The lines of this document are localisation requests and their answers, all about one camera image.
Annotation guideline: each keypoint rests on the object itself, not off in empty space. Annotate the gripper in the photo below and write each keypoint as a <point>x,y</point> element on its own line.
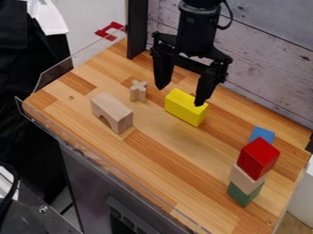
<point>197,39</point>

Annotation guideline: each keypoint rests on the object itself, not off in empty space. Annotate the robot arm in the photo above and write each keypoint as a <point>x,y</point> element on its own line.
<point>197,6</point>

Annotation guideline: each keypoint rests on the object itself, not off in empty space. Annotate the blue rectangle block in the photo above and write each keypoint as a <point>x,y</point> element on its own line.
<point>262,134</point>

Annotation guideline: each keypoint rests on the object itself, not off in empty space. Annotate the red cube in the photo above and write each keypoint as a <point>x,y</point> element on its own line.
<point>258,157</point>

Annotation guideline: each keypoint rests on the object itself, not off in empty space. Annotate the yellow block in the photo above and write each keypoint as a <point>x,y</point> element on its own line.
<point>185,107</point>

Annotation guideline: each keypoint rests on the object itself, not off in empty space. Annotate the wooden cross block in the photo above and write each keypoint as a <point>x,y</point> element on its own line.
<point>138,90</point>

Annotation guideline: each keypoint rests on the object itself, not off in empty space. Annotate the wooden arch block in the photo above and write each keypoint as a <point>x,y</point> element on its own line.
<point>111,111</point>

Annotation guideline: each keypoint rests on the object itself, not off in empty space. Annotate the white block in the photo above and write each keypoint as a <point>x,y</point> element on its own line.
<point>244,181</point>

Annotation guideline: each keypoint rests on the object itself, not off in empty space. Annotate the green block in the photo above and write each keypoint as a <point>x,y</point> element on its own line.
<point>243,195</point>

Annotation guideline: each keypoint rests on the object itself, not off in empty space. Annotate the person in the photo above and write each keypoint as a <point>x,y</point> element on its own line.
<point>24,100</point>

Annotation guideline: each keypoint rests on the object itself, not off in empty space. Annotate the black post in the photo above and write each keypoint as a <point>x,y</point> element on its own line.
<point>137,27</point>

